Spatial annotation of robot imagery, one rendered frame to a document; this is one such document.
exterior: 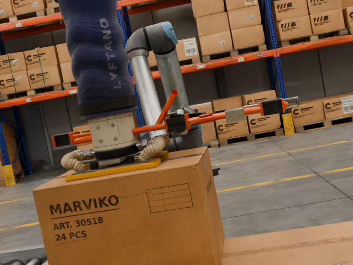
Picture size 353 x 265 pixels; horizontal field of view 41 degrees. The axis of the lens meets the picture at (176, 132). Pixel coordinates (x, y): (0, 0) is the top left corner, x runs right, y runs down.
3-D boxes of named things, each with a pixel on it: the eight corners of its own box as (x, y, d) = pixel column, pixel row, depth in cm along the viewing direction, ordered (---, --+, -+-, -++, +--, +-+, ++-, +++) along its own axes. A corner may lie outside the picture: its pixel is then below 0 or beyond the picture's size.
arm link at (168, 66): (171, 135, 280) (139, 21, 232) (199, 128, 280) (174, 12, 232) (176, 152, 268) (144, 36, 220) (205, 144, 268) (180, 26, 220)
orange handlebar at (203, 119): (47, 151, 183) (44, 142, 183) (74, 141, 213) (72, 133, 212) (290, 109, 169) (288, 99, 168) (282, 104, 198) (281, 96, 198)
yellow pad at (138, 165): (65, 182, 171) (62, 169, 171) (74, 176, 181) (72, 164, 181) (156, 167, 166) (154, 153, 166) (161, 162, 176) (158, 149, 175)
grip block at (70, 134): (53, 147, 209) (51, 136, 208) (61, 144, 217) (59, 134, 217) (71, 144, 207) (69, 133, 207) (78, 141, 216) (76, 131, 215)
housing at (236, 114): (226, 123, 172) (224, 111, 172) (227, 121, 179) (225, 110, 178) (245, 120, 171) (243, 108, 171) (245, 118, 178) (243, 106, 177)
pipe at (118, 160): (65, 171, 173) (62, 156, 172) (87, 160, 197) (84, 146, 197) (155, 156, 168) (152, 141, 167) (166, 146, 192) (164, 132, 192)
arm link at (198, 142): (180, 158, 215) (173, 132, 214) (205, 151, 215) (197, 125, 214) (181, 161, 206) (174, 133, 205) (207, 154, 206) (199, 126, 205)
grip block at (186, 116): (166, 134, 174) (163, 118, 173) (169, 131, 184) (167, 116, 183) (188, 130, 173) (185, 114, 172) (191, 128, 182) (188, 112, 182)
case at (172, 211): (55, 297, 171) (31, 190, 168) (91, 256, 211) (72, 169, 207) (219, 277, 161) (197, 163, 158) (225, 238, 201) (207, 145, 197)
